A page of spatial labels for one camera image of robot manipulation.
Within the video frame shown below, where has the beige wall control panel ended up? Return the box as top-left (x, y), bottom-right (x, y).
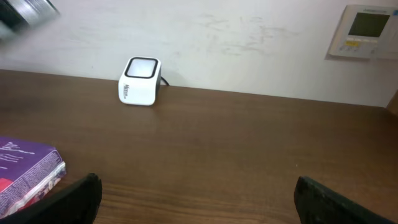
top-left (328, 4), bottom-right (397, 60)

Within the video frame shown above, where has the purple sanitary pad pack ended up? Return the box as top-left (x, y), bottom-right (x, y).
top-left (1, 136), bottom-right (66, 218)

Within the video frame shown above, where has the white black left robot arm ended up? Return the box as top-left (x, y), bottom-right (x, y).
top-left (1, 0), bottom-right (59, 42)

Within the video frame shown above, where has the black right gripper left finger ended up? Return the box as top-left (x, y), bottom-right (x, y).
top-left (1, 173), bottom-right (103, 224)

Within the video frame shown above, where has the white barcode scanner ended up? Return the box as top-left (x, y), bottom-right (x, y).
top-left (118, 57), bottom-right (162, 106)

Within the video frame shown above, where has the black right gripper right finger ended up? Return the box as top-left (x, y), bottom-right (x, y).
top-left (294, 176), bottom-right (395, 224)

